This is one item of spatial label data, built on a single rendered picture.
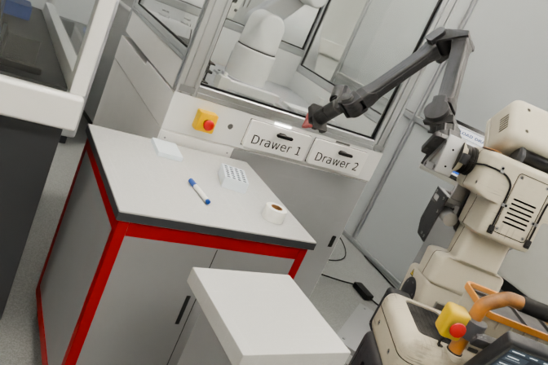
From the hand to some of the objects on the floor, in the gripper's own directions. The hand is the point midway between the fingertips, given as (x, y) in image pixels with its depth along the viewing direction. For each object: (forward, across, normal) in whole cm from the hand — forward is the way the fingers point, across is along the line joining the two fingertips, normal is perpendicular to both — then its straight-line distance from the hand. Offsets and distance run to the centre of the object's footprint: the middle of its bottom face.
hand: (304, 126), depth 207 cm
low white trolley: (+55, +85, -42) cm, 110 cm away
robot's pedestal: (+10, +130, -46) cm, 138 cm away
